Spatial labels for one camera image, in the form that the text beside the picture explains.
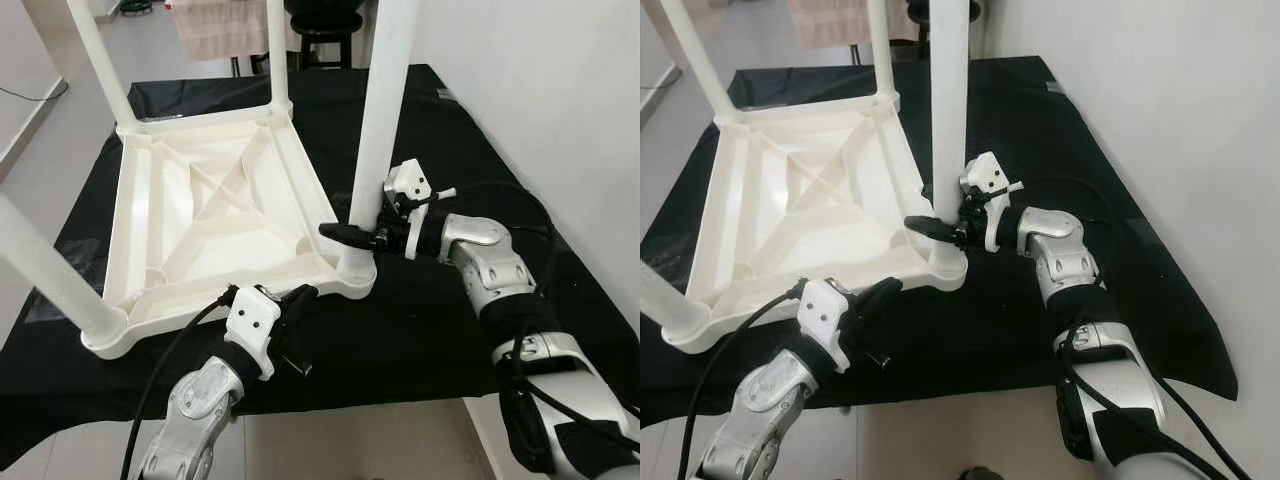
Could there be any long black wall cable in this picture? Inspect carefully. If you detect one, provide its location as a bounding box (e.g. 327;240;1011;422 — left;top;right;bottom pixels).
0;78;69;103

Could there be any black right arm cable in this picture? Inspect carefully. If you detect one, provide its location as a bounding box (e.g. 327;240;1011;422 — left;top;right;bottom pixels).
1018;175;1253;480
438;180;641;453

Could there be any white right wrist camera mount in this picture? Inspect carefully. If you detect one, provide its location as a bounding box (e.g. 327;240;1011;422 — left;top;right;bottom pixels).
385;160;459;260
960;152;1026;254

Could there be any black round stool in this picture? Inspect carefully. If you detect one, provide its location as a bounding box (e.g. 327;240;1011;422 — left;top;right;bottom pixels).
905;0;987;63
290;5;366;73

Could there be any white plastic children table top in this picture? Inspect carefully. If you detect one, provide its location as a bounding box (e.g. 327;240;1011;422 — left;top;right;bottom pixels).
82;100;379;361
662;92;969;356

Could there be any beige cloth covered table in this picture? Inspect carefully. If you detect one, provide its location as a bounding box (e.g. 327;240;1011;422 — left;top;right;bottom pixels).
788;0;921;51
170;0;271;63

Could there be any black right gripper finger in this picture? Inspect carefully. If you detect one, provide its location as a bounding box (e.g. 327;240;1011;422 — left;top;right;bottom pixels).
318;222;383;250
903;215;963;242

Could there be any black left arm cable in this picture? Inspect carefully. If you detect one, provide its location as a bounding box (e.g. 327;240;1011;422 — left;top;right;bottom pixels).
120;285;239;480
678;280;809;480

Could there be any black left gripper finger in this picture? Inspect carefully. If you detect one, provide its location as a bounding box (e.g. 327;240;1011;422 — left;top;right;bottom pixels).
278;283;320;319
855;277;904;313

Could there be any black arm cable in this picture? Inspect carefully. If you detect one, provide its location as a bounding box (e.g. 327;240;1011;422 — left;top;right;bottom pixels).
678;280;809;480
438;180;641;453
1018;175;1253;480
120;285;239;480

